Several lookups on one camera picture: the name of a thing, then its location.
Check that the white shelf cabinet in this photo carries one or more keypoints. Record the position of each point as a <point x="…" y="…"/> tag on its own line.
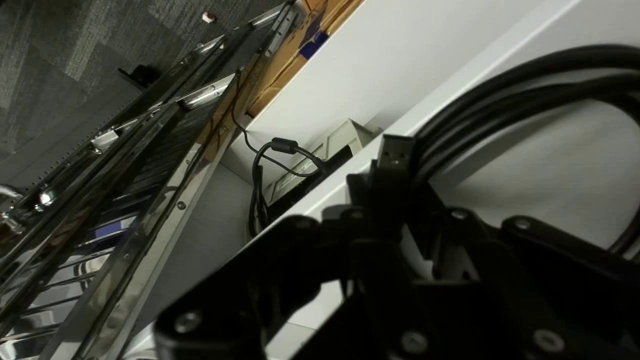
<point x="400" y="52"/>

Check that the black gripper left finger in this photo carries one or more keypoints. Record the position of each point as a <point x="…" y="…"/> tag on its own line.
<point x="287" y="267"/>

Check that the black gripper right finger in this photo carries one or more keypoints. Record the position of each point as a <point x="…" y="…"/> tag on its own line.
<point x="506" y="243"/>

